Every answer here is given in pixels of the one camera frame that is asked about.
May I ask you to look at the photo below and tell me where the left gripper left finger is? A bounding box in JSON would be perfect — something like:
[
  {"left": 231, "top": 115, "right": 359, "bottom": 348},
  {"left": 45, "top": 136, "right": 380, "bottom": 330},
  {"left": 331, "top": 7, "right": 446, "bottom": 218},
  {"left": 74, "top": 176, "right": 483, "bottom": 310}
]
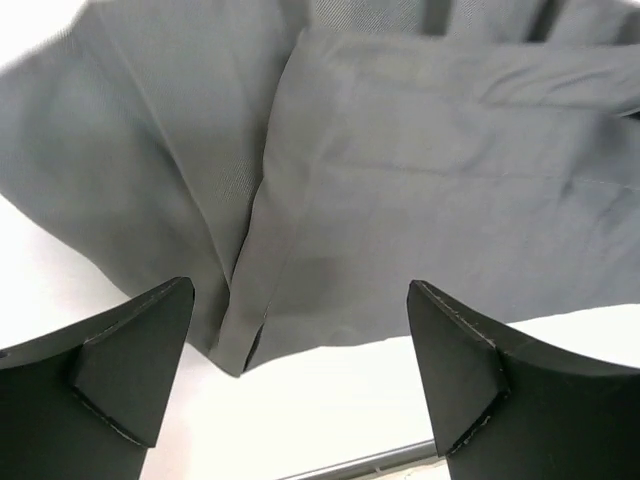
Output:
[{"left": 1, "top": 277, "right": 194, "bottom": 480}]

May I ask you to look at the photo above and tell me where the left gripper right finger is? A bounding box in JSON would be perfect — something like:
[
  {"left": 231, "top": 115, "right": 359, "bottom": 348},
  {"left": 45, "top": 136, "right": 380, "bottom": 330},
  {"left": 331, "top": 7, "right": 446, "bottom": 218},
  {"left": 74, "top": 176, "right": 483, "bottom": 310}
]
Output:
[{"left": 407, "top": 281, "right": 639, "bottom": 480}]

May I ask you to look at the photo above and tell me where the grey pleated skirt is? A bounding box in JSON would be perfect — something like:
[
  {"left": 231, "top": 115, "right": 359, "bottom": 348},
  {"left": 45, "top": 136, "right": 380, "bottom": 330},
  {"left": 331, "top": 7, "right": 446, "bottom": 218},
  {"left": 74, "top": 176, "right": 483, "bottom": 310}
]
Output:
[{"left": 1, "top": 1, "right": 639, "bottom": 376}]

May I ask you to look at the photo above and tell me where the aluminium table rail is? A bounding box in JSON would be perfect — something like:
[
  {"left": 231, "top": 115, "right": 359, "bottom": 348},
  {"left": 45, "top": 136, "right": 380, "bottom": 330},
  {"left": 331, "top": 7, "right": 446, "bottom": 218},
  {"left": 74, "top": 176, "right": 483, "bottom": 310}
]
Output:
[{"left": 282, "top": 440, "right": 438, "bottom": 480}]

